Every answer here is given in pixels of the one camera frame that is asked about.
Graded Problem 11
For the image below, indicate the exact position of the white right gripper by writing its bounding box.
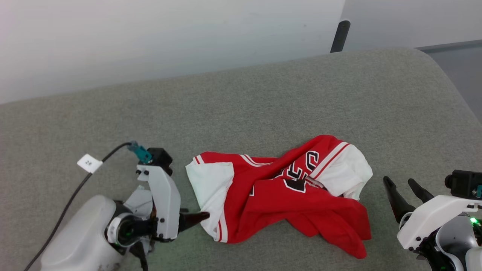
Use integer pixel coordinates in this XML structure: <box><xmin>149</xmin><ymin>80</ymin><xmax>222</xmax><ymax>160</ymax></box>
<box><xmin>383</xmin><ymin>176</ymin><xmax>482</xmax><ymax>251</ymax></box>

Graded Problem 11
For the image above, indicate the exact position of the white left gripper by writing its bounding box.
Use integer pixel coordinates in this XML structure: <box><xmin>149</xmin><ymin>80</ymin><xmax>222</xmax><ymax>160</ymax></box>
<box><xmin>105</xmin><ymin>164</ymin><xmax>210</xmax><ymax>248</ymax></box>

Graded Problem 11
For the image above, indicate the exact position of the red white basketball jersey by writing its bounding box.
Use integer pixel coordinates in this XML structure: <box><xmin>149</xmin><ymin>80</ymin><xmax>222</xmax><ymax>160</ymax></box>
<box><xmin>185</xmin><ymin>135</ymin><xmax>373</xmax><ymax>259</ymax></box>

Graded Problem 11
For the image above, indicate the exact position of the grey fabric sofa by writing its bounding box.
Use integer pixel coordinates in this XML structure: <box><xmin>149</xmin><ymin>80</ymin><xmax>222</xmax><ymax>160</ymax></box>
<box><xmin>0</xmin><ymin>47</ymin><xmax>482</xmax><ymax>271</ymax></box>

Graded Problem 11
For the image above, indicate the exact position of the white cable label tag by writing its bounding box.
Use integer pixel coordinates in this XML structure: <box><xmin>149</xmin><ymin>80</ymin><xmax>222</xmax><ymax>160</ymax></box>
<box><xmin>77</xmin><ymin>154</ymin><xmax>103</xmax><ymax>174</ymax></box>

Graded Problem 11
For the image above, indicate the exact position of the light grey wall panel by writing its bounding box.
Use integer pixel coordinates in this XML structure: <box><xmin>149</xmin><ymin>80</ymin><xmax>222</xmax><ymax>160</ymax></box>
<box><xmin>339</xmin><ymin>0</ymin><xmax>482</xmax><ymax>51</ymax></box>

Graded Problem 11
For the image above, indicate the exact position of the dark grey round post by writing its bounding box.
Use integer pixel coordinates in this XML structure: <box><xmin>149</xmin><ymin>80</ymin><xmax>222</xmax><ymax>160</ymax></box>
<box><xmin>330</xmin><ymin>20</ymin><xmax>351</xmax><ymax>53</ymax></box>

